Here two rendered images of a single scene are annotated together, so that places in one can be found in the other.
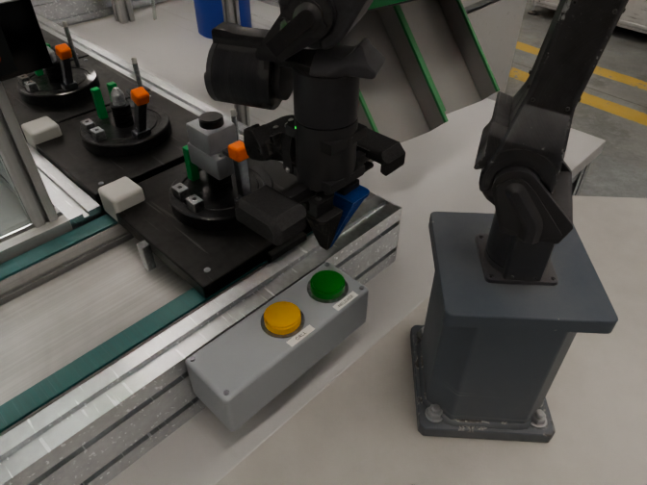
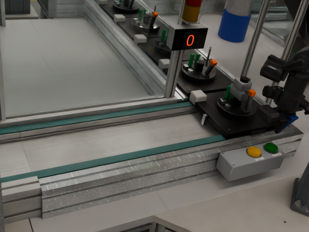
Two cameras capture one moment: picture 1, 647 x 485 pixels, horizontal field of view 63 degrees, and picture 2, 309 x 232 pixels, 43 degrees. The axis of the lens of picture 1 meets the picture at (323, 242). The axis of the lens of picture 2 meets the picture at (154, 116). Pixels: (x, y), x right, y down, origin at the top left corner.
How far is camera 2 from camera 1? 0.72 m
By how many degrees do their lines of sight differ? 13
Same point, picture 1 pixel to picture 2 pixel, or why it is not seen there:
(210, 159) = (239, 92)
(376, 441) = (274, 205)
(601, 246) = not seen: outside the picture
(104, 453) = (187, 172)
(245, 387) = (239, 165)
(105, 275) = (185, 122)
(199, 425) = (212, 180)
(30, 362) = (163, 139)
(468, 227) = not seen: outside the picture
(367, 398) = (273, 193)
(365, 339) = (276, 176)
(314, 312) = (265, 154)
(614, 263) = not seen: outside the picture
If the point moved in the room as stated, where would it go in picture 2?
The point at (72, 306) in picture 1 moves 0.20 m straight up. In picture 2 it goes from (175, 128) to (186, 76)
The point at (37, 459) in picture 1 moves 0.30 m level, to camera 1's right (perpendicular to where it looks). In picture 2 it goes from (177, 161) to (282, 196)
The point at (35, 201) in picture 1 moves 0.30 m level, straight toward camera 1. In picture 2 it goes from (171, 89) to (201, 141)
